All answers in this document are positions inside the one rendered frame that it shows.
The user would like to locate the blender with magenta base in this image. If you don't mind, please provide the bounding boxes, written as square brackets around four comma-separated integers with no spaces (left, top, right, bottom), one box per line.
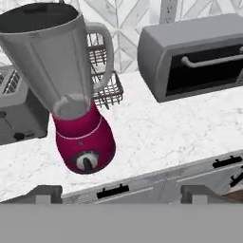
[0,2,117,176]

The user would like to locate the grey toaster oven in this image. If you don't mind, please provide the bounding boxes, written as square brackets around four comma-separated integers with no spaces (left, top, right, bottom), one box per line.
[137,12,243,103]

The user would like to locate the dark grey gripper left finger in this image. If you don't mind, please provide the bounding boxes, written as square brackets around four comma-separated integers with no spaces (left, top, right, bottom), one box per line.
[3,184,64,205]

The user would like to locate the black cupboard handle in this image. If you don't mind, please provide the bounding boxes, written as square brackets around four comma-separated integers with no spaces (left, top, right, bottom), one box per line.
[229,166,243,188]

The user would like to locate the toaster oven door handle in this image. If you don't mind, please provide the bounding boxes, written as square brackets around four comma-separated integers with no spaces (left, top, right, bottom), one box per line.
[180,47,243,69]

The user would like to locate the black drawer handle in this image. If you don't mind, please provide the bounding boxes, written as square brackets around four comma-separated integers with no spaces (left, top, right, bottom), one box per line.
[96,183,130,200]
[212,155,243,169]

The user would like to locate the wire dish rack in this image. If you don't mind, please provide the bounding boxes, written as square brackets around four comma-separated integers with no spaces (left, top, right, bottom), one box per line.
[86,32,124,110]

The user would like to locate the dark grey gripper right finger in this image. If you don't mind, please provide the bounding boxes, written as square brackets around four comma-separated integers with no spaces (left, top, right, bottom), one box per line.
[179,184,235,205]

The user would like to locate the grey toaster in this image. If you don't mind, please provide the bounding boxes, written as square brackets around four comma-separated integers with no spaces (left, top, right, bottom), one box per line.
[0,65,50,146]

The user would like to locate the white wall socket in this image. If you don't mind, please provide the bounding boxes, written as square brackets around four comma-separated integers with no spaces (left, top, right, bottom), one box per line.
[159,0,178,25]

